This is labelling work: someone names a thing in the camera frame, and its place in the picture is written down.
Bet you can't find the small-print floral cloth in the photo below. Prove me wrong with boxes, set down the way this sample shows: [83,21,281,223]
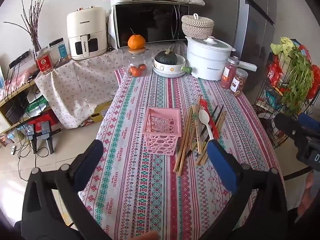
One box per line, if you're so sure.
[34,47,127,130]

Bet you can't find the patterned woven tablecloth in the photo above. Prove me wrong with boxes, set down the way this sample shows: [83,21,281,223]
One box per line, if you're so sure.
[78,41,286,240]

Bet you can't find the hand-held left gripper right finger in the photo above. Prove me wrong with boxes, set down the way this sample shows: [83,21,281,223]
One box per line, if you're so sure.
[200,139,288,240]

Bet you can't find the napa cabbage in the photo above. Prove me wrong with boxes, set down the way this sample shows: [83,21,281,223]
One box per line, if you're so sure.
[271,37,294,57]

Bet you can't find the red snack packets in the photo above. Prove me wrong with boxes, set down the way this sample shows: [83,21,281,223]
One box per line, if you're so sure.
[266,54,284,87]

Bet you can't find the person's right hand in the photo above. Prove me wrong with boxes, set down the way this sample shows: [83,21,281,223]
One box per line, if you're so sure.
[301,171,320,213]

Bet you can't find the large orange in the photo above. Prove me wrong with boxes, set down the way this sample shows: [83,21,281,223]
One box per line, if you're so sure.
[128,28,146,49]

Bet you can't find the white electric cooking pot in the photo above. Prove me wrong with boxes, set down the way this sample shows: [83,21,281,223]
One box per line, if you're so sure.
[185,36,236,81]

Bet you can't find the black chopstick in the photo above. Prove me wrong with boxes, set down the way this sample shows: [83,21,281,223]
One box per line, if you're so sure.
[186,104,225,157]

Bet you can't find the white air fryer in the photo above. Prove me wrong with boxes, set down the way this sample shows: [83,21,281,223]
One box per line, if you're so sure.
[66,7,108,61]

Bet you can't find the green pumpkin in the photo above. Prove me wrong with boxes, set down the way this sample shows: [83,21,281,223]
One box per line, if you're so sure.
[154,45,178,66]

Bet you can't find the black wire rack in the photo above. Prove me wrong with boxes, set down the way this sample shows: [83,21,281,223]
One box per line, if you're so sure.
[252,50,320,150]

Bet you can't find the white dish with green handle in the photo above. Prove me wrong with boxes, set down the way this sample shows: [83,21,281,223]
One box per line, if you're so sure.
[152,54,193,78]

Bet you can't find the dried branches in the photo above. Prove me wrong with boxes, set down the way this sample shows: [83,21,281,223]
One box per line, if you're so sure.
[4,0,48,53]

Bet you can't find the leafy green vegetables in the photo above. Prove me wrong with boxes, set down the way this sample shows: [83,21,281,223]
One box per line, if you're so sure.
[280,44,316,114]

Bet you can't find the white plastic spoon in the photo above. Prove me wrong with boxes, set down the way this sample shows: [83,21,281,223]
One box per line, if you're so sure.
[198,109,215,142]

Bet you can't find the pile of wooden chopsticks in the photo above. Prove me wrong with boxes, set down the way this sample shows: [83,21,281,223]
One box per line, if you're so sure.
[174,95,227,177]

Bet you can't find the woven basket with lid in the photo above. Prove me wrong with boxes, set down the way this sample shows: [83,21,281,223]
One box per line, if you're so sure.
[181,13,215,40]

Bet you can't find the black power strip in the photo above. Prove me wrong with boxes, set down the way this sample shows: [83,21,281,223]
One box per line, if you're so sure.
[9,51,31,68]

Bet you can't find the red label glass jar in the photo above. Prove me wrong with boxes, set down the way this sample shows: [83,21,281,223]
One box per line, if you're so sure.
[35,47,53,75]

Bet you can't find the plastic jar of red berries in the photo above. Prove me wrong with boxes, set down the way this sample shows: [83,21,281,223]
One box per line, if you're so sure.
[221,56,240,90]

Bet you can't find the jar with black lid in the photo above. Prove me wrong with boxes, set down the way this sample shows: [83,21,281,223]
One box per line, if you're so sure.
[49,38,70,67]

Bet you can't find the plastic jar of dried slices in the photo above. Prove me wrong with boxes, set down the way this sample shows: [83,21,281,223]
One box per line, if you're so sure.
[231,68,249,97]

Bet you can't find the pink plastic basket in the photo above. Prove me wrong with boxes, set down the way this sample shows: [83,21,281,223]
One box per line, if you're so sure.
[142,107,182,155]

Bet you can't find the wooden shelf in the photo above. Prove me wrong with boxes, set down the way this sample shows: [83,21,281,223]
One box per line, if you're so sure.
[0,75,52,133]

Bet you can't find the grey refrigerator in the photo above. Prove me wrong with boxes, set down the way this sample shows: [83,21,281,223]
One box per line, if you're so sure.
[232,0,277,94]

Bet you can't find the white paper roll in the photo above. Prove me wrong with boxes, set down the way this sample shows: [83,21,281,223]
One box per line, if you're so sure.
[237,61,258,72]

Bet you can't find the microwave oven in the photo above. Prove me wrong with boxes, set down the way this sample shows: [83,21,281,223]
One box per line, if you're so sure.
[109,0,191,50]

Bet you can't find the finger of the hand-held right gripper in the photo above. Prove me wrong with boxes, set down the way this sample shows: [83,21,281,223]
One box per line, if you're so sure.
[274,112,305,142]
[298,113,318,130]

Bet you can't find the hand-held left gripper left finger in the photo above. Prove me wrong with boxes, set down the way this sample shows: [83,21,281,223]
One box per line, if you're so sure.
[20,139,112,240]

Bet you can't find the yellow cardboard box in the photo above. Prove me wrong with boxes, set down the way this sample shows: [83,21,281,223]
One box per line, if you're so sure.
[89,101,113,123]

